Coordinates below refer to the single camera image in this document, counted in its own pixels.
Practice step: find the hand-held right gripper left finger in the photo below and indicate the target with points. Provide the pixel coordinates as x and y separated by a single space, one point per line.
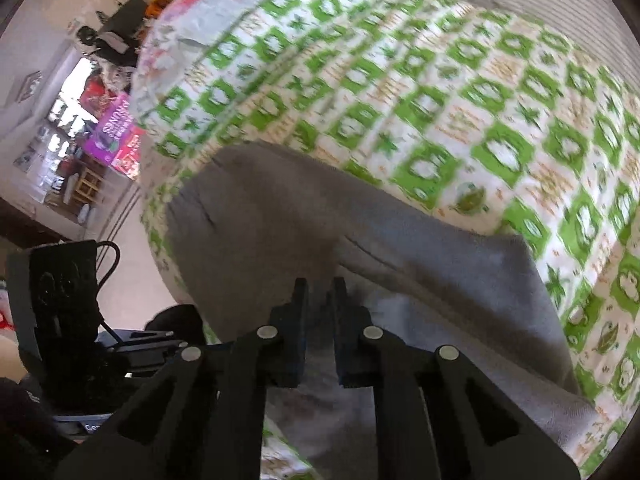
287 355

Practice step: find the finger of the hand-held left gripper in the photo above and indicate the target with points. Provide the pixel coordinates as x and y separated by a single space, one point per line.
150 345

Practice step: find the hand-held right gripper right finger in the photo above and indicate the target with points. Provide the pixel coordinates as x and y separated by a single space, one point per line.
352 355

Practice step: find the grey pants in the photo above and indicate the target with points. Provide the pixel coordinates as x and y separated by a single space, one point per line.
390 280

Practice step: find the wooden stool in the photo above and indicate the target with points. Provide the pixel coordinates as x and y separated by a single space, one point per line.
89 186

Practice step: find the red box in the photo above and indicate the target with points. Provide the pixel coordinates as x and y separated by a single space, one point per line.
131 152

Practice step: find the purple box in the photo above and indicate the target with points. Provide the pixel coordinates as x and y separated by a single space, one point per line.
112 127

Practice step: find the green patterned blanket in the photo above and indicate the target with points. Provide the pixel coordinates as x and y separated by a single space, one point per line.
450 110

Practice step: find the floral pillow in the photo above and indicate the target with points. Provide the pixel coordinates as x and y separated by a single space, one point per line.
200 25

